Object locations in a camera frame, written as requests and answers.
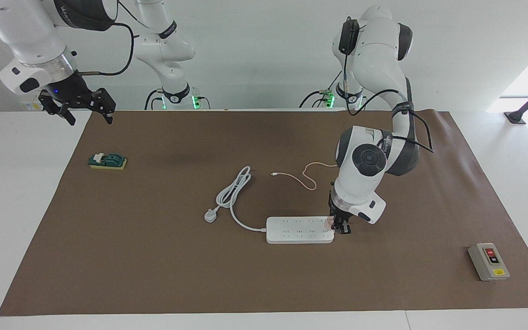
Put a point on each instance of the white power strip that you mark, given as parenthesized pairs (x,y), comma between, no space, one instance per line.
(299,231)

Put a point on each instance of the green knife switch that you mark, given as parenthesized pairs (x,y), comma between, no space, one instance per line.
(108,161)

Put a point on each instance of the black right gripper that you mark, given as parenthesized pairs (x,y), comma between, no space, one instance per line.
(71,91)

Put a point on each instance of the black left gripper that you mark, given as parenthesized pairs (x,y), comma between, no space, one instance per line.
(339,216)

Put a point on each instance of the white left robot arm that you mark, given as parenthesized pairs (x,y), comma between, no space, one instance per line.
(365,174)

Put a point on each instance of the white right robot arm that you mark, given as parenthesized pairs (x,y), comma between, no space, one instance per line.
(25,36)

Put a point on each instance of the brown table mat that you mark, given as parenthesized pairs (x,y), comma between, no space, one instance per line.
(154,275)

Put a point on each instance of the pink charger block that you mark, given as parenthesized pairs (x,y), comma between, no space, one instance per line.
(328,223)

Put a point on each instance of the grey push button switch box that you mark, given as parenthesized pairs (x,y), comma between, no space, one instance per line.
(488,262)

